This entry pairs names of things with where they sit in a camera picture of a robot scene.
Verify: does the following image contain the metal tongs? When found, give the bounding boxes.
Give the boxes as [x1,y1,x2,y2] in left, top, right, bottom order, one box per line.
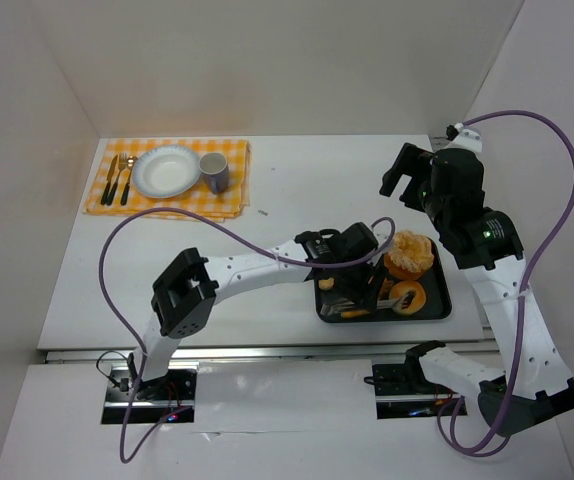
[320,298,406,320]

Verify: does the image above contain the purple mug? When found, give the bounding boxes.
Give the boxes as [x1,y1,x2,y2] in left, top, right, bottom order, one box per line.
[199,152,230,195]

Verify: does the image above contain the ring donut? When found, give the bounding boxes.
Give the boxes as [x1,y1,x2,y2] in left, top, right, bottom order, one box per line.
[388,281,427,316]

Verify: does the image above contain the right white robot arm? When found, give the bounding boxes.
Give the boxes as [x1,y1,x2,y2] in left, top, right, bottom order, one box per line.
[380,143,574,438]

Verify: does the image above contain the aluminium rail front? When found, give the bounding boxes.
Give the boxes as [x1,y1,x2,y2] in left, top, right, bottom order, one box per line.
[46,339,498,364]

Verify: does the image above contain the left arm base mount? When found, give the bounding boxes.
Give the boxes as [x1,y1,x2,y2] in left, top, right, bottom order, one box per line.
[101,367,197,425]

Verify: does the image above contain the knife with dark handle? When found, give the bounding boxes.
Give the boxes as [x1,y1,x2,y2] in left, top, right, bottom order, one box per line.
[100,155,118,206]

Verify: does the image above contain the croissant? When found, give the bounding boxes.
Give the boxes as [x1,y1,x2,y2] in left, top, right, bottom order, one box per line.
[340,309,370,319]

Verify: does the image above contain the sugared round pastry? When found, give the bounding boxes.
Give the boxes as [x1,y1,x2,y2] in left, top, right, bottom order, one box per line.
[383,230,435,281]

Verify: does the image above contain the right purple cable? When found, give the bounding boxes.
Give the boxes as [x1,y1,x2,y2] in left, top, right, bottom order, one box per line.
[436,108,574,459]

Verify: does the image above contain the oblong bread roll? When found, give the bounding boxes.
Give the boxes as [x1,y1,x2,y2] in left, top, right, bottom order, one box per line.
[318,277,335,291]

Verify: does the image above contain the black tray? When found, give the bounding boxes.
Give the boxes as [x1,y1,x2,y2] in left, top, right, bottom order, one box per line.
[315,245,451,324]

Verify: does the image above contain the yellow checkered cloth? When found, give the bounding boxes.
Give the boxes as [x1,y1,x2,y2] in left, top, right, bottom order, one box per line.
[82,138,252,221]

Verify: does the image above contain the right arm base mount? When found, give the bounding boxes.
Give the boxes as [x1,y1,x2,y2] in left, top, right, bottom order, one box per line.
[363,364,460,420]

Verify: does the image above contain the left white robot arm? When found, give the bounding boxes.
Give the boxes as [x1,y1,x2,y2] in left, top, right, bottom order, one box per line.
[129,222,386,399]

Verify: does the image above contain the white paper plate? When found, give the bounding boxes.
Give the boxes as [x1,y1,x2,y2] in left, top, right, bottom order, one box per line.
[131,145,201,199]

